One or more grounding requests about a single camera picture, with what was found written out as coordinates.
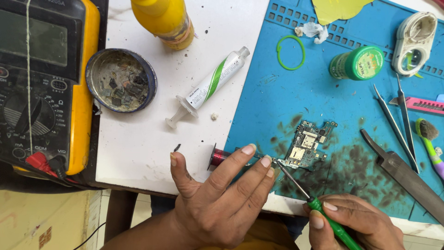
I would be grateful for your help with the red probe plug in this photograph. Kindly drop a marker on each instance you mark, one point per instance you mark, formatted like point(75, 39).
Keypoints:
point(36, 161)

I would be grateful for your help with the beige box red print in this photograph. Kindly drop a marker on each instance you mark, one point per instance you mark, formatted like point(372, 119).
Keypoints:
point(41, 222)

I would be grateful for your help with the long steel tweezers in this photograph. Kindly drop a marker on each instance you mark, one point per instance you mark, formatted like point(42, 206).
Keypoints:
point(395, 127)

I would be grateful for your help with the dark metal knife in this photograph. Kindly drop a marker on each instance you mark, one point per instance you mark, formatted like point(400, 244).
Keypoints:
point(409, 179)

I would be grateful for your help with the yellow plastic bottle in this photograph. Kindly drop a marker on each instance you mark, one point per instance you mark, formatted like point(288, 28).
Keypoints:
point(163, 19)

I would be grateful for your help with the black probe plug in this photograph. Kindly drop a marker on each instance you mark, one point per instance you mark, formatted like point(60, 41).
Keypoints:
point(57, 165)

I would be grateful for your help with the short steel tweezers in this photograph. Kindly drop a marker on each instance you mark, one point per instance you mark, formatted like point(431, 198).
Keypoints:
point(406, 118)

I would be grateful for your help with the dark table leg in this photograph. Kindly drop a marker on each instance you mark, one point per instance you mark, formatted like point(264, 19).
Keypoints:
point(119, 215)

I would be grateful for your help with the white magnifier loupe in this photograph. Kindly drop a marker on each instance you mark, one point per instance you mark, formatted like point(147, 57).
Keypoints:
point(414, 41)

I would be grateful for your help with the green solder paste jar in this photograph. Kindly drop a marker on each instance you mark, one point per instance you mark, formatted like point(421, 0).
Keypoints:
point(357, 63)

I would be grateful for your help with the small black scrap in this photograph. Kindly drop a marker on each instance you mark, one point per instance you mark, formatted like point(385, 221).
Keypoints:
point(177, 147)

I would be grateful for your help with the blue silicone work mat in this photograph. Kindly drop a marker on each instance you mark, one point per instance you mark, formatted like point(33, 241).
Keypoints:
point(277, 93)

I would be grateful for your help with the yellow black digital multimeter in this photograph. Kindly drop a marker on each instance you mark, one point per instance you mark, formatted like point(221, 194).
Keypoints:
point(41, 86)

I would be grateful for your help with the small white crumb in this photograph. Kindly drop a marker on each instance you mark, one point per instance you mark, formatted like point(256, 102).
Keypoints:
point(438, 151)
point(214, 116)

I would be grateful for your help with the crumpled white tissue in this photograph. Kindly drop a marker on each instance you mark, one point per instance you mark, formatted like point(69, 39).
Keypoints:
point(314, 30)

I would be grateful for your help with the small blue item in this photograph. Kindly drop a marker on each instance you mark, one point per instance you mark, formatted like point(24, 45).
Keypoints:
point(440, 98)

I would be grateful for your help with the white flux syringe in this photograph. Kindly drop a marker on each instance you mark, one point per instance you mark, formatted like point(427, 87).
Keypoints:
point(211, 83)

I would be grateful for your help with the person's right hand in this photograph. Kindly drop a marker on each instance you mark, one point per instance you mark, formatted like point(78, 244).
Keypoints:
point(374, 229)

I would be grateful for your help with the round tin with scrap chips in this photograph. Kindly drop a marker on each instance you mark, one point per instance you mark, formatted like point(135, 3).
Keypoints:
point(119, 81)

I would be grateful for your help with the green phone circuit board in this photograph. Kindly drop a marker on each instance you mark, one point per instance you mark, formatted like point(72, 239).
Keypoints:
point(305, 142)

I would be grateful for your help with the green purple cleaning brush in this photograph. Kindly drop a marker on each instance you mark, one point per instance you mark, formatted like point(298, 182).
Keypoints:
point(430, 148)

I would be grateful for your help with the person's left hand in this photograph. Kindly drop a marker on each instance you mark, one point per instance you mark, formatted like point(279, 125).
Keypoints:
point(222, 215)

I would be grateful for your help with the pink utility knife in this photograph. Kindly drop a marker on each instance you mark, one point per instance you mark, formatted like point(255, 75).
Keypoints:
point(423, 105)

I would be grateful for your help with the person's yellow garment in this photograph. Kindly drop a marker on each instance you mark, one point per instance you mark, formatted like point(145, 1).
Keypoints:
point(274, 243)

